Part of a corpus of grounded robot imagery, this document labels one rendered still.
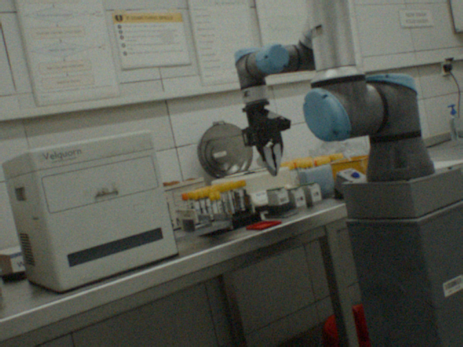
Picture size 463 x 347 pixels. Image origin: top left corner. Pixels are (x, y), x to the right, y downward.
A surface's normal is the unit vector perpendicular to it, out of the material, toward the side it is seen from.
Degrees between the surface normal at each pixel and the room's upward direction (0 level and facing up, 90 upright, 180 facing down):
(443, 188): 90
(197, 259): 90
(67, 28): 93
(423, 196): 90
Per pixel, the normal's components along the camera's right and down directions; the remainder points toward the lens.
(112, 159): 0.56, -0.07
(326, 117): -0.87, 0.30
